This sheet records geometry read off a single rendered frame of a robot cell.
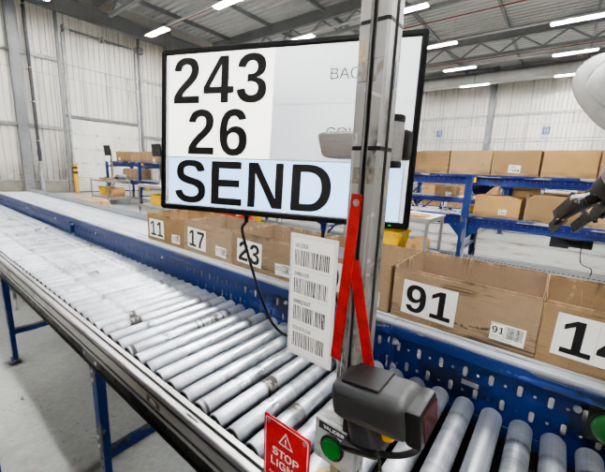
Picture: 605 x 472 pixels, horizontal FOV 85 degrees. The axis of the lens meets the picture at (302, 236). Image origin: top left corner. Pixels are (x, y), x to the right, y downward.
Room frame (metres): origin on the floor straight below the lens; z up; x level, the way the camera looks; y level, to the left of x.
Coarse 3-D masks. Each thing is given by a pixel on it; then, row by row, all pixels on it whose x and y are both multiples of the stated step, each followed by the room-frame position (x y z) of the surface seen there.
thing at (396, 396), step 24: (336, 384) 0.37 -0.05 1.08; (360, 384) 0.35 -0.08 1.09; (384, 384) 0.35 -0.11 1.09; (408, 384) 0.35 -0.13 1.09; (336, 408) 0.36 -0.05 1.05; (360, 408) 0.34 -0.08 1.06; (384, 408) 0.32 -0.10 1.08; (408, 408) 0.31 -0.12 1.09; (432, 408) 0.32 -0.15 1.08; (360, 432) 0.35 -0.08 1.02; (384, 432) 0.32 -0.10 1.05; (408, 432) 0.31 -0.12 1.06
